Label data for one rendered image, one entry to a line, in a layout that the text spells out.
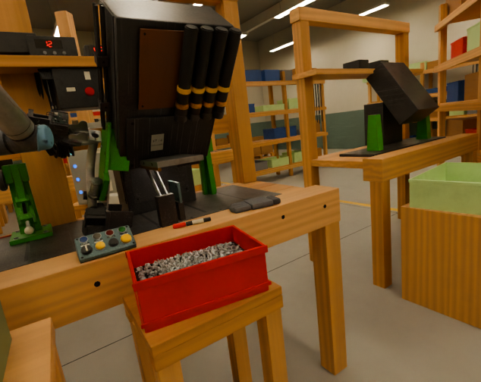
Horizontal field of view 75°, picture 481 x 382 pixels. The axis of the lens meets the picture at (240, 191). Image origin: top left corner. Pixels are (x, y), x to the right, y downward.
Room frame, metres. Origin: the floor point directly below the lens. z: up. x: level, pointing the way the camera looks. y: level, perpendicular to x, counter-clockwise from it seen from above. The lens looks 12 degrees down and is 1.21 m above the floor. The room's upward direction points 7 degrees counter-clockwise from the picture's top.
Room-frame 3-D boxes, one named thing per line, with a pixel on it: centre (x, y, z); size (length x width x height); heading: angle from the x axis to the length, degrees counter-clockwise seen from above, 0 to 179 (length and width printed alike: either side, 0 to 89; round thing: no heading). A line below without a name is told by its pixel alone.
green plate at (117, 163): (1.12, 0.43, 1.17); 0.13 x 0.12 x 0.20; 121
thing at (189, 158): (1.17, 0.28, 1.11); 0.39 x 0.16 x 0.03; 31
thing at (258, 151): (11.23, -0.64, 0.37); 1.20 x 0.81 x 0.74; 125
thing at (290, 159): (6.97, -1.04, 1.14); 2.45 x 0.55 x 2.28; 123
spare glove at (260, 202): (1.16, -0.04, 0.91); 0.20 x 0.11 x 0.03; 110
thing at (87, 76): (1.34, 0.60, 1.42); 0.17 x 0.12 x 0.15; 121
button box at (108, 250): (0.86, 0.41, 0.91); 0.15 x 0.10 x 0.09; 121
